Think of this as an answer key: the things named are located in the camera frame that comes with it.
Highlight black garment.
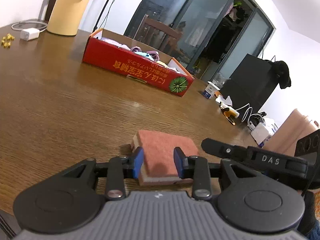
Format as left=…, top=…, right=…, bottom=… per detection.
left=269, top=60, right=292, bottom=89

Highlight yellow thermos jug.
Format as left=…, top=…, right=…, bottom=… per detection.
left=47, top=0, right=94, bottom=37

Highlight white charger cable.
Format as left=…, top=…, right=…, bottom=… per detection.
left=11, top=19, right=48, bottom=32

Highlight tall black box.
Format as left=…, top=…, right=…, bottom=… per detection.
left=220, top=53, right=281, bottom=116

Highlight sliding glass door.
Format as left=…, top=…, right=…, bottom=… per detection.
left=124, top=0, right=275, bottom=81

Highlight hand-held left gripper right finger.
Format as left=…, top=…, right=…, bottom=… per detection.
left=173, top=147, right=266, bottom=201

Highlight red brown layered sponge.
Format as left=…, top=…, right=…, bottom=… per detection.
left=130, top=129, right=199, bottom=186

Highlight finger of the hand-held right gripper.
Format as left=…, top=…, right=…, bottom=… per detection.
left=201, top=138, right=251, bottom=160

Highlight slatted wooden chair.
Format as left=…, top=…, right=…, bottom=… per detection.
left=136, top=14, right=183, bottom=56

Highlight white charger block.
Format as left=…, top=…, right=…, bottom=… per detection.
left=21, top=28, right=41, bottom=41

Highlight yellow flower bits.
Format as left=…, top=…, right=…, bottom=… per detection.
left=1, top=33, right=15, bottom=48

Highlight white crumpled paper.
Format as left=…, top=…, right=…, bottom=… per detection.
left=215, top=94, right=233, bottom=107

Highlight clear drinking glass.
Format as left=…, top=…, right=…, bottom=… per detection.
left=212, top=72, right=228, bottom=87

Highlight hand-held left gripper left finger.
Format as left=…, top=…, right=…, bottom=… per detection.
left=59, top=147, right=145, bottom=201

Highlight looped white cable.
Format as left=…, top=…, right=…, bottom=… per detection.
left=235, top=104, right=266, bottom=131

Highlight dark wooden chair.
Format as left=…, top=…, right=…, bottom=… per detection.
left=44, top=0, right=63, bottom=23

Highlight hanging clothes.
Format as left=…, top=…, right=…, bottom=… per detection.
left=226, top=1, right=247, bottom=23

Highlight white yogurt cup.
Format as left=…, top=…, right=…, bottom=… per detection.
left=202, top=81, right=221, bottom=99

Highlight black light stand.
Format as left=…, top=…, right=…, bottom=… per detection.
left=96, top=0, right=121, bottom=30

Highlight red cardboard box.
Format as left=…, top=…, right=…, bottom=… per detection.
left=82, top=28, right=195, bottom=98

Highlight white orange tube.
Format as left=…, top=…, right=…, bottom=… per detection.
left=220, top=105, right=241, bottom=118

